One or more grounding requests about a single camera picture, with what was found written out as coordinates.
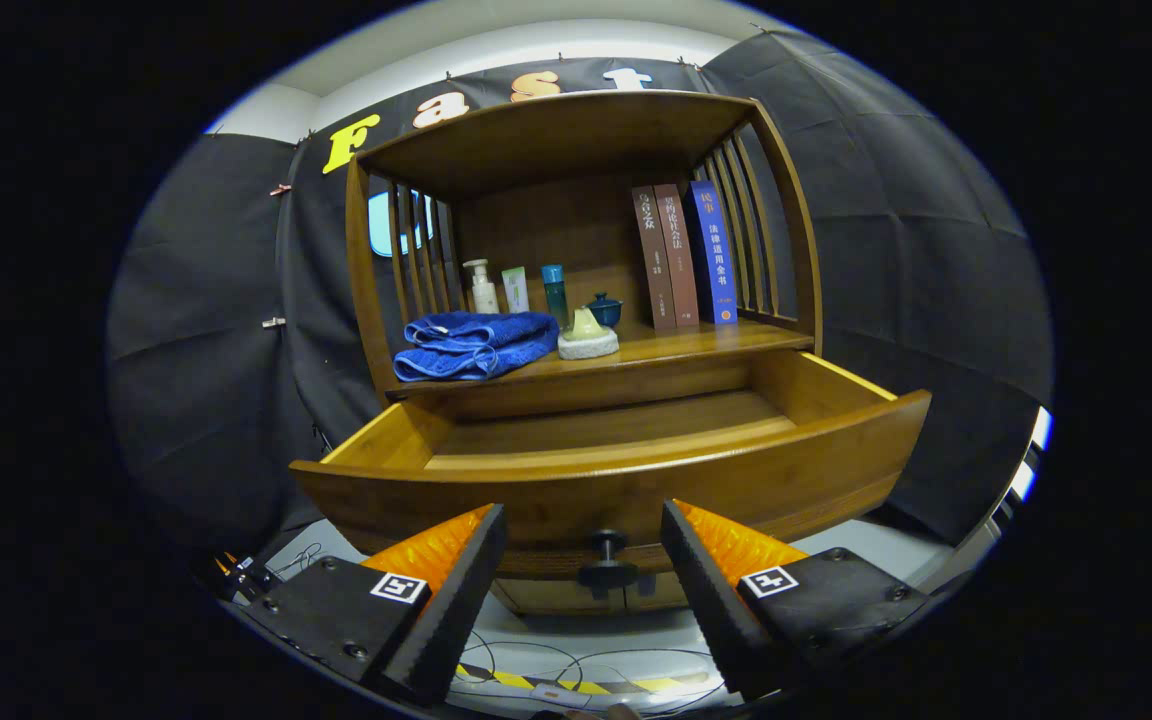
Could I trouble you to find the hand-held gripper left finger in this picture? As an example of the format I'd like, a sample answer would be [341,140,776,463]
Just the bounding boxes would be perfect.
[236,503,509,701]

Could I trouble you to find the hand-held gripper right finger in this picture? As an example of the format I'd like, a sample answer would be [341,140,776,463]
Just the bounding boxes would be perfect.
[660,499,937,701]

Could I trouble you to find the wooden drawer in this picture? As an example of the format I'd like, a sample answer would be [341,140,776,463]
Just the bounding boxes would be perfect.
[289,348,934,593]

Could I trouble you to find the green white scrub brush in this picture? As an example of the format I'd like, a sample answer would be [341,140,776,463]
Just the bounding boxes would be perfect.
[557,306,621,361]

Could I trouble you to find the wooden cabinet door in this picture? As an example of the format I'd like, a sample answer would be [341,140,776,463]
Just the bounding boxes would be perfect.
[626,572,689,611]
[489,578,609,616]

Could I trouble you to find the wooden countertop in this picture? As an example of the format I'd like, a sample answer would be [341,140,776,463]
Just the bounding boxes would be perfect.
[386,318,817,401]

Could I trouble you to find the wooden cabinet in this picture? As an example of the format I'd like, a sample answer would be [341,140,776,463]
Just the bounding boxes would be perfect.
[289,90,934,616]

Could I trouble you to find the yellow black floor tape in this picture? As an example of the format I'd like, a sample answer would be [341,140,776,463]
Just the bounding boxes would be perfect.
[456,663,712,696]

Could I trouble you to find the blue folded towel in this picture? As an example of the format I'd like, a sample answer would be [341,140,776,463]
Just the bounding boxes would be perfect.
[393,310,561,383]

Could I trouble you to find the white pump bottle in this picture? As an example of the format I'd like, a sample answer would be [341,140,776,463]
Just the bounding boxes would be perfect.
[463,259,500,315]

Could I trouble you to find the teal bottle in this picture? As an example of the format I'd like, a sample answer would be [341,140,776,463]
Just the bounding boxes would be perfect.
[540,264,569,326]

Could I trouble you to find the reddish brown book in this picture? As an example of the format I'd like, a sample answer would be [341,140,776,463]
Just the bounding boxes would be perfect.
[653,183,701,328]

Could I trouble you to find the blue book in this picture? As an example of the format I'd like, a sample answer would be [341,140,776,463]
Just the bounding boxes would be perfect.
[688,180,739,325]

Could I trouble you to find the thin floor cables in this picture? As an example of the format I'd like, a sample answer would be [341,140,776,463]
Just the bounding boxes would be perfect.
[451,630,727,703]

